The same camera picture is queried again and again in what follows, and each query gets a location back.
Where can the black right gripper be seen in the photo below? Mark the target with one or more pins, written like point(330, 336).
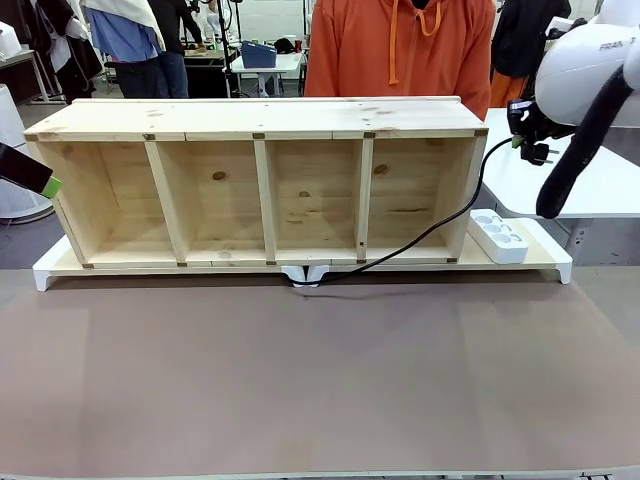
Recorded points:
point(521, 114)

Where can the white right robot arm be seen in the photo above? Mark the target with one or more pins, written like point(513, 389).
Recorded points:
point(580, 65)

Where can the black and orange jacket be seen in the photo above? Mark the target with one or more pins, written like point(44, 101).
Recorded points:
point(525, 35)

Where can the white three-socket power strip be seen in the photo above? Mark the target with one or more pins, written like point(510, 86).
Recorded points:
point(500, 241)

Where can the white desk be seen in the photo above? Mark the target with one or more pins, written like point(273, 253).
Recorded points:
point(20, 59)

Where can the white riser with wood top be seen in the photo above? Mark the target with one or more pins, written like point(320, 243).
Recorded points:
point(540, 256)

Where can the dark hanging coat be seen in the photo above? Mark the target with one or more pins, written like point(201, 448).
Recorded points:
point(65, 55)

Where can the person in blue shirt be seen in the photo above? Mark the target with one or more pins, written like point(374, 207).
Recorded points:
point(130, 40)

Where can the person in orange hoodie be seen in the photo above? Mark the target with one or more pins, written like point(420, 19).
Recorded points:
point(360, 50)

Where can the pine wood compartment shelf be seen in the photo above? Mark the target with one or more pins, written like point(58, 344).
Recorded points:
point(310, 120)

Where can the black tripod stand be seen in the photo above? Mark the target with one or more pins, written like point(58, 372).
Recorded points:
point(227, 50)

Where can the white background table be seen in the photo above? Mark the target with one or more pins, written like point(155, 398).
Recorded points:
point(285, 62)

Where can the black cap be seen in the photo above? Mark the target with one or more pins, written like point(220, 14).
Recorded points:
point(286, 46)

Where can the blue box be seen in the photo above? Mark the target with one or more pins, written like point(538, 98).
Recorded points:
point(257, 55)

